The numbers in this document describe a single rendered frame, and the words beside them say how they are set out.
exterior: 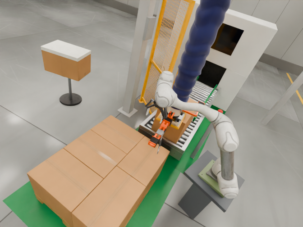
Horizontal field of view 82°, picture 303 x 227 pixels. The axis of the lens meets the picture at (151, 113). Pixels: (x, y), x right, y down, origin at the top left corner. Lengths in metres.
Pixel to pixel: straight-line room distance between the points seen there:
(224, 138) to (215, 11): 0.94
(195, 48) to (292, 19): 9.21
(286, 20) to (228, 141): 9.62
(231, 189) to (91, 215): 1.22
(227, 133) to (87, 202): 1.35
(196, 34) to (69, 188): 1.78
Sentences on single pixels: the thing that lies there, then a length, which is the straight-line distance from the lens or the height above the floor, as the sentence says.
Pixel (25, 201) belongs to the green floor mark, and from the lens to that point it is 2.60.
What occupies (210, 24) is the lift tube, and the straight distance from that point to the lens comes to 1.61.
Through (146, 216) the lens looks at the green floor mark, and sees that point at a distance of 2.46.
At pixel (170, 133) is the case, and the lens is 2.34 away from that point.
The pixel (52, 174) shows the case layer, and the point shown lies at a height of 0.54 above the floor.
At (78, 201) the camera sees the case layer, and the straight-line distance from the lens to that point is 1.88.
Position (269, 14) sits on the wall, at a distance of 10.55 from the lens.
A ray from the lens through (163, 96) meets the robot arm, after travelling 1.04.
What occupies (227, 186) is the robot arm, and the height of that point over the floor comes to 1.01.
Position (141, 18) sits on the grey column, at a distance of 2.76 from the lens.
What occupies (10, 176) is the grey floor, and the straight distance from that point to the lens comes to 2.82.
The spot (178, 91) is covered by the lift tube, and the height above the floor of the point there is 1.38.
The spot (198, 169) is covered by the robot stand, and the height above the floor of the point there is 0.75.
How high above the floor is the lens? 2.26
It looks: 38 degrees down
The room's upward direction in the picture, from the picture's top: 17 degrees clockwise
